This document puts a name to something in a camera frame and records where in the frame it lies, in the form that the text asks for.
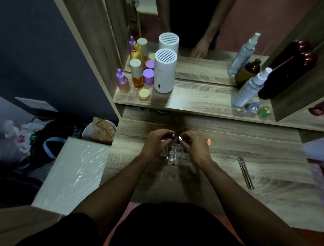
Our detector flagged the purple gradient dropper bottle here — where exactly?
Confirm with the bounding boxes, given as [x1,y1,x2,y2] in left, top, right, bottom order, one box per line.
[116,68,131,94]

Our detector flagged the orange bottle with white cap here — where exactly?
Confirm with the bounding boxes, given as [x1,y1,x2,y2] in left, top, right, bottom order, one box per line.
[129,58,144,89]

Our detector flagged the small green figurine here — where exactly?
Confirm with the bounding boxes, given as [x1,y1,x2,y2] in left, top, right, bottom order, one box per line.
[257,105,271,118]

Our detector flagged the black bag with blue strap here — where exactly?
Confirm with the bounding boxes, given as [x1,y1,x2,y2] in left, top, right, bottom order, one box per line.
[29,121,77,166]

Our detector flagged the person's left hand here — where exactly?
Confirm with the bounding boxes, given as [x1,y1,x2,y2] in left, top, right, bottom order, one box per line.
[140,129,176,163]

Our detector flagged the thin wooden reed stick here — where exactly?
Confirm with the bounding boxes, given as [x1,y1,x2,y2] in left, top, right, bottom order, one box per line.
[272,56,294,71]

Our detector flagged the pile of clutter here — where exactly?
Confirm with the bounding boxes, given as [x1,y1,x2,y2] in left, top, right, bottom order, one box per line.
[0,118,51,175]

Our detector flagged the clear acrylic cosmetic organizer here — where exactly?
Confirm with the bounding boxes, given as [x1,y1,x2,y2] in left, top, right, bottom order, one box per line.
[159,138,193,166]

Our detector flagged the clear spray bottle white cap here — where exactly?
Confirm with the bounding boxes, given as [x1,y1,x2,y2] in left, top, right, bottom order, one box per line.
[231,67,273,108]

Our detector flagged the yellow cosmetic bottle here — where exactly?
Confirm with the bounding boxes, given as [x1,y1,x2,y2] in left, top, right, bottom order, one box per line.
[130,49,143,64]

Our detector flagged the person's right hand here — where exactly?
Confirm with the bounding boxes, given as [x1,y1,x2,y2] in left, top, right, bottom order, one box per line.
[179,130,214,169]

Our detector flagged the white cylindrical humidifier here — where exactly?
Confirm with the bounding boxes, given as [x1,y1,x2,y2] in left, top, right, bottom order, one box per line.
[154,48,178,94]

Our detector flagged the white bowl with crumpled bag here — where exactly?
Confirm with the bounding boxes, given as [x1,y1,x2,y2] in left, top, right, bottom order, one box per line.
[82,117,117,145]

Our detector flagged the small blue figurine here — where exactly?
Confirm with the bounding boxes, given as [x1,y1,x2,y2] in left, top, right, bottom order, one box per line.
[246,102,261,113]

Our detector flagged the dark maroon glossy bottle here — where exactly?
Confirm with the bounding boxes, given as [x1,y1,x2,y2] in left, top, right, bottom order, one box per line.
[258,52,318,100]

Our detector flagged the wooden dressing table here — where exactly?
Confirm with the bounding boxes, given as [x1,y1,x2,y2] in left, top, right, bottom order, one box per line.
[54,0,324,232]

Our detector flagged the slim silver cosmetic tube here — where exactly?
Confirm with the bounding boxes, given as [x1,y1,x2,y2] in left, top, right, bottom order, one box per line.
[237,157,255,190]

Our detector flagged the person's black shorts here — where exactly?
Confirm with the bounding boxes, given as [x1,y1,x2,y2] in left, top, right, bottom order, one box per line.
[15,202,244,246]

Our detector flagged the vanity mirror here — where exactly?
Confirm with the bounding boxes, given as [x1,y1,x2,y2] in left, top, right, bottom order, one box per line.
[104,0,317,87]

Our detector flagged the person's right forearm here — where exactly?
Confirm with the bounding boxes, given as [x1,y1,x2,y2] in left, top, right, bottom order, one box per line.
[199,161,308,246]

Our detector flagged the dark red cosmetic container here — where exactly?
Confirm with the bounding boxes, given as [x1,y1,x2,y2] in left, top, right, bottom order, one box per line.
[308,101,324,117]

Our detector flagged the purple cosmetic jar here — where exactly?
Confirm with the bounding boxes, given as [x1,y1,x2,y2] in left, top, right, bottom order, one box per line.
[142,68,154,85]

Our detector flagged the white plastic-wrapped box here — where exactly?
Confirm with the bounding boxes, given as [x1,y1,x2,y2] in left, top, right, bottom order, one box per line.
[31,137,112,216]

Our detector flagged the person's left forearm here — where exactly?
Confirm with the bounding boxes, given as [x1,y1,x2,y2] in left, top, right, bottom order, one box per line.
[72,154,162,240]

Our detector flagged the white paper stack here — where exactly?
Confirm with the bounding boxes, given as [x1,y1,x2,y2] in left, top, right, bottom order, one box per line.
[302,138,324,162]

